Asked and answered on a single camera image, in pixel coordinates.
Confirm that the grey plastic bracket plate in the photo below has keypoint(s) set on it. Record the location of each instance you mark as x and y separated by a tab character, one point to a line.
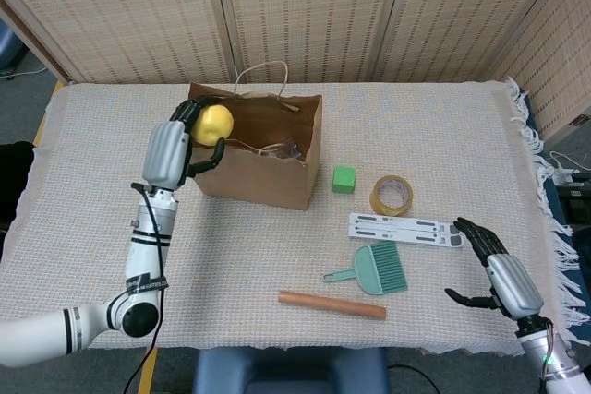
401	230

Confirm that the white woven tablecloth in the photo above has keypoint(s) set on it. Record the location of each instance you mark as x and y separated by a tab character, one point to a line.
92	158

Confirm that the brown paper bag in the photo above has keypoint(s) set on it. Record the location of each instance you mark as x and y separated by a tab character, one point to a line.
263	177

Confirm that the woven folding screen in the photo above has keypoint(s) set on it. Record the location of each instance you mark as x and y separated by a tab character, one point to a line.
300	11

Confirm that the yellow apple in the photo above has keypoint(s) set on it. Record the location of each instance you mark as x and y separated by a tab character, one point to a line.
213	125

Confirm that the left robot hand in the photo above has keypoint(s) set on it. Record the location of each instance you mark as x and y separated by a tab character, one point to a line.
166	154

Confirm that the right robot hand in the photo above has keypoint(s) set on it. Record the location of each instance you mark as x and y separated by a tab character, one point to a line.
512	283

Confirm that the blue under cloth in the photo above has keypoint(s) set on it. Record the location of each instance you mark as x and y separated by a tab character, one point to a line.
551	191

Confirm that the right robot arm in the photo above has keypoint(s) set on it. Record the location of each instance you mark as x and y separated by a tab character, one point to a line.
561	361

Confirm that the black equipment box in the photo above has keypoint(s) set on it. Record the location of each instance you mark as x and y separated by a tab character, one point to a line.
577	200

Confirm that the yellow packing tape roll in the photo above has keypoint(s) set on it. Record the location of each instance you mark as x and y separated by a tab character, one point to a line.
379	202

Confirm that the blue padded seat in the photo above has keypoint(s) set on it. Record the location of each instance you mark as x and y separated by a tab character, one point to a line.
291	371

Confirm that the teal mini brush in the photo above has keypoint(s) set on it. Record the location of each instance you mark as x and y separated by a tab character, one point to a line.
369	269

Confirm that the wooden rolling pin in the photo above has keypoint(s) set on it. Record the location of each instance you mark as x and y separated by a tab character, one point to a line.
332	305

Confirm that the green cube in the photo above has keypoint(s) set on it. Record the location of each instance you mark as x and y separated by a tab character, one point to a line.
343	180

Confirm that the blue office chair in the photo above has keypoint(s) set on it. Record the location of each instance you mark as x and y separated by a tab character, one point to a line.
8	45

